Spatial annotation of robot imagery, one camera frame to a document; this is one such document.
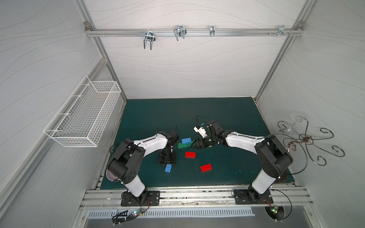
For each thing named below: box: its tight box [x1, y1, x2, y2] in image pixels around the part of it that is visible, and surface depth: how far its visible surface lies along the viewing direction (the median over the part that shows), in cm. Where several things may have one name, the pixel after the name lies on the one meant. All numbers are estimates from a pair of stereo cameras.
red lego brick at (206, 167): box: [200, 163, 213, 173], surface depth 84 cm
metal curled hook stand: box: [277, 115, 346, 176], surface depth 63 cm
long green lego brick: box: [177, 141, 195, 149], surface depth 94 cm
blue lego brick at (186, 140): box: [181, 137, 192, 145], surface depth 95 cm
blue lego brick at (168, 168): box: [164, 163, 173, 174], surface depth 84 cm
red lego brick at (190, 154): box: [184, 151, 197, 159], surface depth 90 cm
